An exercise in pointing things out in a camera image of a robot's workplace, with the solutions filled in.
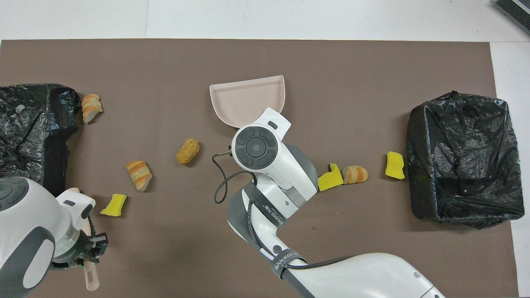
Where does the brown peanut-shaped bread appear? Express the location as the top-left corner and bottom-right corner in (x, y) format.
(176, 138), (200, 165)

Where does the orange striped bread piece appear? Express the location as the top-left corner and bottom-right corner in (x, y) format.
(126, 160), (153, 192)
(342, 166), (369, 185)
(81, 94), (103, 124)

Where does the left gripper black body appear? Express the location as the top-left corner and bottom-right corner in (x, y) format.
(54, 234), (109, 267)

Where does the grey ribbed device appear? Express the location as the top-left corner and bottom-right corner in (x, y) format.
(494, 0), (530, 36)

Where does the beige hand brush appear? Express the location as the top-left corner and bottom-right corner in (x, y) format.
(62, 187), (101, 291)

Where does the yellow green sponge piece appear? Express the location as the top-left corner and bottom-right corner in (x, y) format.
(100, 194), (128, 217)

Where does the black bag-lined trash bin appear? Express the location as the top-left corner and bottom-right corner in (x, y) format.
(406, 91), (525, 230)
(0, 84), (81, 198)

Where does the notched yellow sponge piece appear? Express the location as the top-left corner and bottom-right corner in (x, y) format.
(318, 163), (344, 192)

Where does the brown table mat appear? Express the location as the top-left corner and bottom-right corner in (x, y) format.
(0, 39), (519, 298)

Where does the beige plastic dustpan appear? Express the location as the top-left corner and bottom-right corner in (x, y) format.
(209, 74), (286, 129)

